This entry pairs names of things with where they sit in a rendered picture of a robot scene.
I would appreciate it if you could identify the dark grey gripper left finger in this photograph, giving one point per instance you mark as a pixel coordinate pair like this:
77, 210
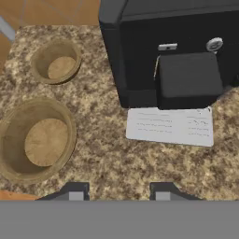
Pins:
77, 190

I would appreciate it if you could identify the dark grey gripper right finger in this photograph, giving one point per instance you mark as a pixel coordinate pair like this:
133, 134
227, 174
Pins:
161, 189

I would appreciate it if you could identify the large wooden bowl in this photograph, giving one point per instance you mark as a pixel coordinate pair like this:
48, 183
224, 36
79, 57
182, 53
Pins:
37, 140

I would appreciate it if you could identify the small wooden bowl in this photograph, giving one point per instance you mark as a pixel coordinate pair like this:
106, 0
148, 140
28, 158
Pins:
57, 62

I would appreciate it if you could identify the white drip tray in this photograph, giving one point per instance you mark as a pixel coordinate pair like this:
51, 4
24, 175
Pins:
169, 127

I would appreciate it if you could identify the black coffee machine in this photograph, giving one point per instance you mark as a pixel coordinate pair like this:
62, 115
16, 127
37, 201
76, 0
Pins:
174, 46

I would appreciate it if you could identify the grey metal bar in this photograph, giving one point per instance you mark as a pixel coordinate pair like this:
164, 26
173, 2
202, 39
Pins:
6, 28

